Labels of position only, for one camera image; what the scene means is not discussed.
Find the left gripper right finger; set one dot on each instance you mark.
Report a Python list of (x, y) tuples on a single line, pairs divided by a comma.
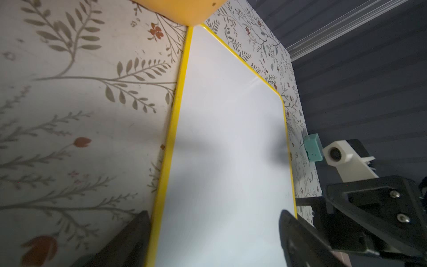
[(301, 248)]

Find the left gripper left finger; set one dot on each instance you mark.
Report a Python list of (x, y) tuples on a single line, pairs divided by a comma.
[(126, 249)]

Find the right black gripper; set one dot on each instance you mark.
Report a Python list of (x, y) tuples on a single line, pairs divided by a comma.
[(385, 217)]

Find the whiteboard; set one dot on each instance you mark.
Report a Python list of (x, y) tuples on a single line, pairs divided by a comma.
[(226, 173)]

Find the yellow plastic storage box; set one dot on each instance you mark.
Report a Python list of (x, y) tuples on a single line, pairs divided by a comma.
[(185, 12)]

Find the small teal clock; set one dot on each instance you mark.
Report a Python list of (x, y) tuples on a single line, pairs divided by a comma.
[(313, 147)]

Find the floral table mat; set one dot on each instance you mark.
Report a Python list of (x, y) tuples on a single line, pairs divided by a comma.
[(86, 94)]

